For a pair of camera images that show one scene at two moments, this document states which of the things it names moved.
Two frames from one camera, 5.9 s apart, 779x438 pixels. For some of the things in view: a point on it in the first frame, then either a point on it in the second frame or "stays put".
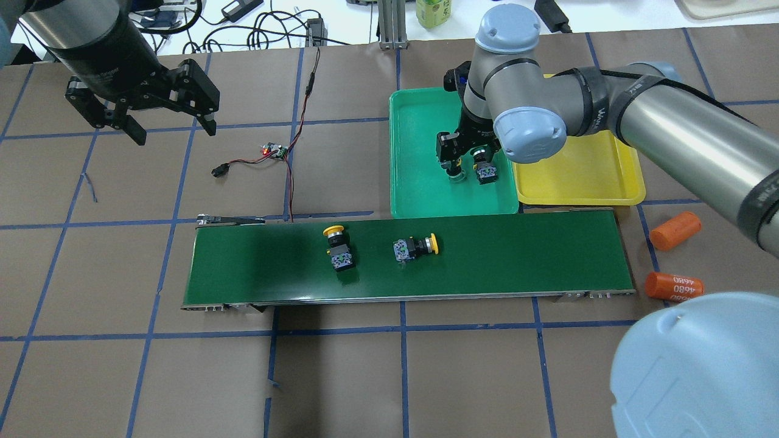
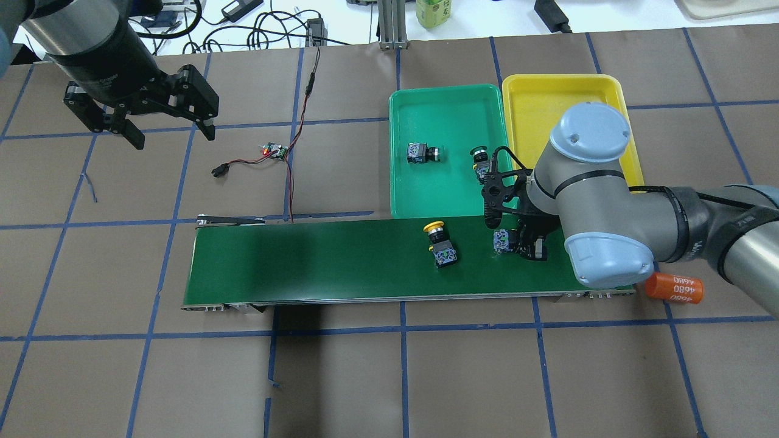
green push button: (456, 173) to (419, 152)
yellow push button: (342, 258) to (443, 252)
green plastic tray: (420, 187) stays put
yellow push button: (406, 250) to (501, 240)
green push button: (486, 172) stays put
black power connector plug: (220, 170) stays put
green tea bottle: (433, 13) stays put
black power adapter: (235, 10) stays put
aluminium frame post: (392, 18) stays put
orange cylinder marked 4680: (672, 288) stays put
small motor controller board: (270, 147) stays put
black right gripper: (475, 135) to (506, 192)
